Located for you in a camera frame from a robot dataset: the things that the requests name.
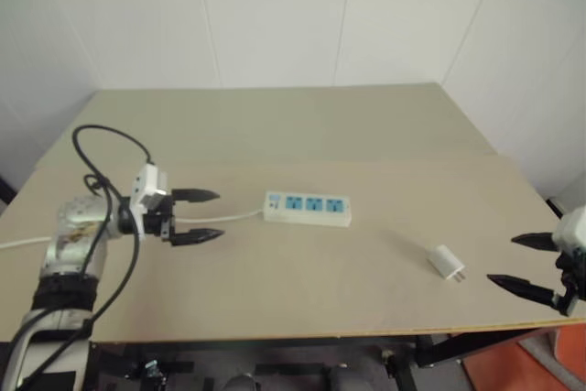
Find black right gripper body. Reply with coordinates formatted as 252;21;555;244
551;247;586;318

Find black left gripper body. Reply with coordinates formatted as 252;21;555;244
144;197;179;248

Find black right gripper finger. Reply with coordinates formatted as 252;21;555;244
510;231;559;254
485;273;563;310

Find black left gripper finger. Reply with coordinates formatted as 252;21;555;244
170;188;222;205
170;227;226;248

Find white charger plug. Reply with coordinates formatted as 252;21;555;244
426;244;469;284

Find white power strip blue sockets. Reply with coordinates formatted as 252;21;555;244
262;190;353;229

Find orange panel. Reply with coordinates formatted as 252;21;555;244
461;322;586;391

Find dark rounded shape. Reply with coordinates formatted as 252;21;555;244
222;373;258;391

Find white power strip cord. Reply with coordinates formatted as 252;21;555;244
0;208;266;251

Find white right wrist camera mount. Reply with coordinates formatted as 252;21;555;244
550;204;586;255

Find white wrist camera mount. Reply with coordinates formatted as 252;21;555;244
550;204;586;255
128;163;170;242

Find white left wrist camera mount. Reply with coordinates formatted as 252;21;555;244
128;163;170;242

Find black metal table frame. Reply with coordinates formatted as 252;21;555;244
89;322;567;391

